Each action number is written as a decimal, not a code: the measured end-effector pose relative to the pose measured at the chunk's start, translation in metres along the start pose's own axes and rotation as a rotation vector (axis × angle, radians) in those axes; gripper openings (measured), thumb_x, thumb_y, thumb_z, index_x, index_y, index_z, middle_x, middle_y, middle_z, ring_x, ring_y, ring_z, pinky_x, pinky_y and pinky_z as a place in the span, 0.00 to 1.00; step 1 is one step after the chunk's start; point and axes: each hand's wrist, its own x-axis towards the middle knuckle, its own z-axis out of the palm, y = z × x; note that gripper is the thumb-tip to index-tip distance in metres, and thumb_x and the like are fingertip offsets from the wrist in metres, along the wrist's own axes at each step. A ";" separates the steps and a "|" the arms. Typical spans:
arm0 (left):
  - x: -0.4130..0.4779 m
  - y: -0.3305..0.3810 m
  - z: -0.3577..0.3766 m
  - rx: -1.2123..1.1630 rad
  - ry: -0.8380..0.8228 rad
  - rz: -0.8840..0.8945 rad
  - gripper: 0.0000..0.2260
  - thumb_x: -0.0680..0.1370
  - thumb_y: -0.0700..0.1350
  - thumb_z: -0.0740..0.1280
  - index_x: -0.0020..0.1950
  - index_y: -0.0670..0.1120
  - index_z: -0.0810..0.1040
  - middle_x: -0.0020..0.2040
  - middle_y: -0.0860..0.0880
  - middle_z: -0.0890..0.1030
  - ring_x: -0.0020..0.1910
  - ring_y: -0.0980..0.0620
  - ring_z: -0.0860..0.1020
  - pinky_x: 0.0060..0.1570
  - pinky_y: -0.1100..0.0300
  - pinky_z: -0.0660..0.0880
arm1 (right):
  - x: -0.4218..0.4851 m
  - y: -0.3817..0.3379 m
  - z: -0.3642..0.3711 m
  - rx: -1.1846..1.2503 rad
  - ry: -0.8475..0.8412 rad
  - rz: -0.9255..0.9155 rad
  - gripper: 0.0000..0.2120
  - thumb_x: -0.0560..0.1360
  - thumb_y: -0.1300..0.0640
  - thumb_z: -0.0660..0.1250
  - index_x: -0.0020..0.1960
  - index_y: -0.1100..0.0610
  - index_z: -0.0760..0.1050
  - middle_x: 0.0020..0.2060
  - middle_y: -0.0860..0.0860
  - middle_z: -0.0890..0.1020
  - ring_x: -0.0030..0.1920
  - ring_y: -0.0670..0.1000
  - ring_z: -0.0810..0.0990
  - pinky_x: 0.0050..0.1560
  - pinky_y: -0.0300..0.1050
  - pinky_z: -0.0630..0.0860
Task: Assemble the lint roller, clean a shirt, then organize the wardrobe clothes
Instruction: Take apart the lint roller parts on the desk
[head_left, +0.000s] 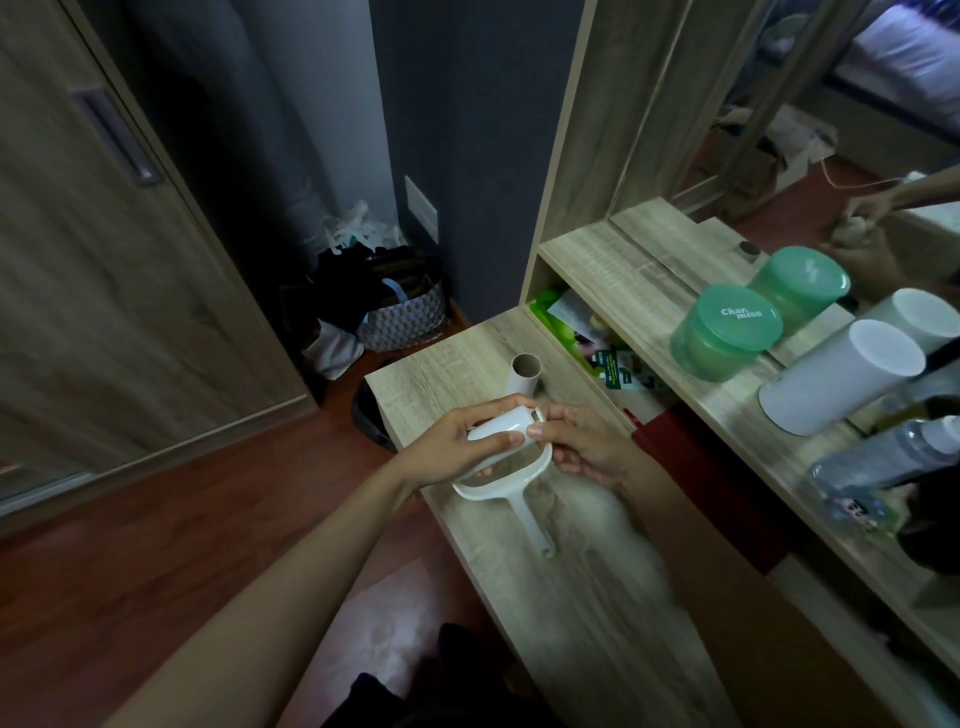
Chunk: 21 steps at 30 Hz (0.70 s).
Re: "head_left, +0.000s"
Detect person's right hand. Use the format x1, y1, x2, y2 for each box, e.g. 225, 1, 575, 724
526, 404, 648, 493

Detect person's left hand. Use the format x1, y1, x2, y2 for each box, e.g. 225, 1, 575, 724
389, 396, 539, 495

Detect white lint roller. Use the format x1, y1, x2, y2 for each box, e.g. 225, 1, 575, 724
451, 408, 561, 561

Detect person's right forearm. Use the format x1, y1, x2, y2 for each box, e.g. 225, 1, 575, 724
619, 448, 905, 728

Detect person's left forearm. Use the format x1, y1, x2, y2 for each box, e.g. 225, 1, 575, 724
103, 456, 423, 728

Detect cardboard tube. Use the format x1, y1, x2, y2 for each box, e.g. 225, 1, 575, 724
509, 352, 546, 399

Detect dark green packet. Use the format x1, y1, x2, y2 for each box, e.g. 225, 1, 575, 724
594, 348, 664, 396

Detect light green packet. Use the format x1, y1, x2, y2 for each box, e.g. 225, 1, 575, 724
528, 291, 605, 370

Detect black waste bin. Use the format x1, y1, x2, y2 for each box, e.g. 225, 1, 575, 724
350, 375, 399, 456

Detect patterned fabric basket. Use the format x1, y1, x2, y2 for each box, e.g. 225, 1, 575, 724
355, 258, 449, 354

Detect wooden dressing table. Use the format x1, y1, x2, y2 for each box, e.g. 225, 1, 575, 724
363, 0, 960, 728

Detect green lidded plastic jar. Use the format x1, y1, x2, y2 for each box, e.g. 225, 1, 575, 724
669, 284, 784, 384

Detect black clothes pile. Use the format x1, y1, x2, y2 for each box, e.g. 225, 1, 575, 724
288, 241, 421, 354

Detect white plastic bag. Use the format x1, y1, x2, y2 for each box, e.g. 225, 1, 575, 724
321, 199, 402, 254

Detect person's black trousers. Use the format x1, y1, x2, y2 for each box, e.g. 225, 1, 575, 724
321, 621, 564, 728

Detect white cylinder container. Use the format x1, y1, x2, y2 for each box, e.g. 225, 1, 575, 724
758, 319, 927, 438

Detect clear plastic bottle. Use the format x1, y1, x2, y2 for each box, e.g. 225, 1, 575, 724
808, 415, 960, 520

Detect mirror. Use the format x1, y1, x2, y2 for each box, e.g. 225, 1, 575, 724
606, 0, 960, 363

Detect dark bottle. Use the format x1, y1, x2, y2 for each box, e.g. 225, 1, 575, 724
895, 480, 960, 577

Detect wooden wardrobe door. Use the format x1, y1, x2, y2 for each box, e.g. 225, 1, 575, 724
0, 0, 320, 519

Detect white wall socket plate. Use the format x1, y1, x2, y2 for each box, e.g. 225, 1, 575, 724
404, 175, 441, 246

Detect grey recessed door handle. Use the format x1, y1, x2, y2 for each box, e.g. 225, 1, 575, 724
70, 87, 164, 188

